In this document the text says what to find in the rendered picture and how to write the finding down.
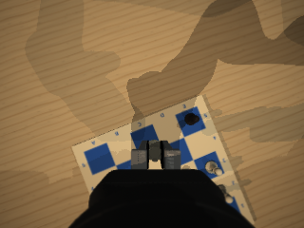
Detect blue and cream chessboard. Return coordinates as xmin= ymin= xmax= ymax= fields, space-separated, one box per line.
xmin=72 ymin=95 xmax=255 ymax=224

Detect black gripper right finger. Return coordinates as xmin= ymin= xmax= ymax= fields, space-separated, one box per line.
xmin=160 ymin=141 xmax=181 ymax=169

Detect white chess rook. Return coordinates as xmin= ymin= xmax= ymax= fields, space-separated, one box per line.
xmin=149 ymin=140 xmax=162 ymax=162

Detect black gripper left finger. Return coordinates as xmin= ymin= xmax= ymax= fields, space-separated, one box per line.
xmin=131 ymin=141 xmax=149 ymax=169

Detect black pawn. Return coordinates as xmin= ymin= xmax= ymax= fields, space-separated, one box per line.
xmin=184 ymin=113 xmax=200 ymax=125

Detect white pawn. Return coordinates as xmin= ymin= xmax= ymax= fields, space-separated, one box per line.
xmin=218 ymin=185 xmax=233 ymax=203
xmin=205 ymin=161 xmax=222 ymax=176

